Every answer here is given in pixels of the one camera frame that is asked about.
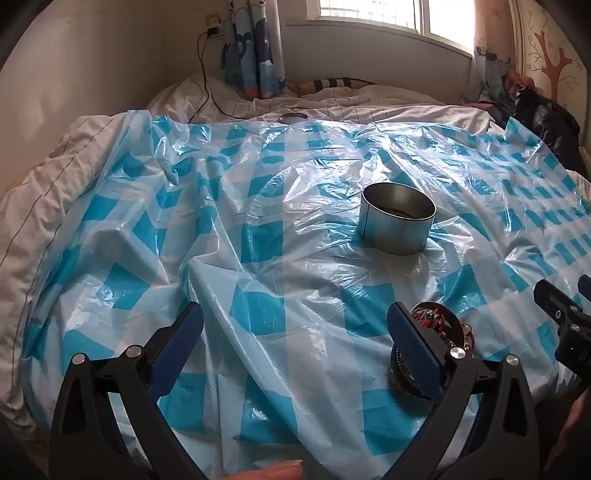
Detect white striped duvet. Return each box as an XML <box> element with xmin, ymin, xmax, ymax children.
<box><xmin>0</xmin><ymin>74</ymin><xmax>492</xmax><ymax>444</ymax></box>

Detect round metal tin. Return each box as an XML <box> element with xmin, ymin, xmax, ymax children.
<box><xmin>357</xmin><ymin>182</ymin><xmax>437</xmax><ymax>256</ymax></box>

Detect dark bead bracelet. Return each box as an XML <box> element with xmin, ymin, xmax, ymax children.
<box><xmin>390</xmin><ymin>342</ymin><xmax>431</xmax><ymax>400</ymax></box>

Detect blue checked plastic sheet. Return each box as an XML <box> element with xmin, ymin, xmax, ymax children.
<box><xmin>21</xmin><ymin>107</ymin><xmax>591</xmax><ymax>480</ymax></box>

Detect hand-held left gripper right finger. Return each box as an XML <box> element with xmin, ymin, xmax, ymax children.
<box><xmin>386</xmin><ymin>302</ymin><xmax>542</xmax><ymax>480</ymax></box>

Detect window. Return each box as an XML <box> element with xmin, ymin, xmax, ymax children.
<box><xmin>307</xmin><ymin>0</ymin><xmax>478</xmax><ymax>56</ymax></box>

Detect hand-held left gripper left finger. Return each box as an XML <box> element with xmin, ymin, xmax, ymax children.
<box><xmin>48</xmin><ymin>302</ymin><xmax>206</xmax><ymax>480</ymax></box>

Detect black plastic bag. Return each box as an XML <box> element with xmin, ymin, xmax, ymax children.
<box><xmin>505</xmin><ymin>87</ymin><xmax>583</xmax><ymax>172</ymax></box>

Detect tree wall sticker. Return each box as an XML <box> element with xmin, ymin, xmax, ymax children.
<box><xmin>524</xmin><ymin>9</ymin><xmax>583</xmax><ymax>104</ymax></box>

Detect person's right hand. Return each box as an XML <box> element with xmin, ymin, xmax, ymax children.
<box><xmin>550</xmin><ymin>396</ymin><xmax>591</xmax><ymax>480</ymax></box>

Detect pile of clothes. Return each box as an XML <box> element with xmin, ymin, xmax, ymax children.
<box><xmin>462</xmin><ymin>46</ymin><xmax>536</xmax><ymax>121</ymax></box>

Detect black power cable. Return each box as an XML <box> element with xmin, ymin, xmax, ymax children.
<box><xmin>197</xmin><ymin>30</ymin><xmax>245</xmax><ymax>120</ymax></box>

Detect person's left hand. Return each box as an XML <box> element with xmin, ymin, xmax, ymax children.
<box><xmin>230</xmin><ymin>459</ymin><xmax>304</xmax><ymax>480</ymax></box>

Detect blue cartoon print curtain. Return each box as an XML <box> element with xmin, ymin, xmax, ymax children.
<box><xmin>221</xmin><ymin>0</ymin><xmax>288</xmax><ymax>100</ymax></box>

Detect striped pillow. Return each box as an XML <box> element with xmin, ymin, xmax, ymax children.
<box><xmin>288</xmin><ymin>76</ymin><xmax>377</xmax><ymax>97</ymax></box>

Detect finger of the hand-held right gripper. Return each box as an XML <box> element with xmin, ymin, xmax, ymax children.
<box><xmin>533</xmin><ymin>279</ymin><xmax>591</xmax><ymax>325</ymax></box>

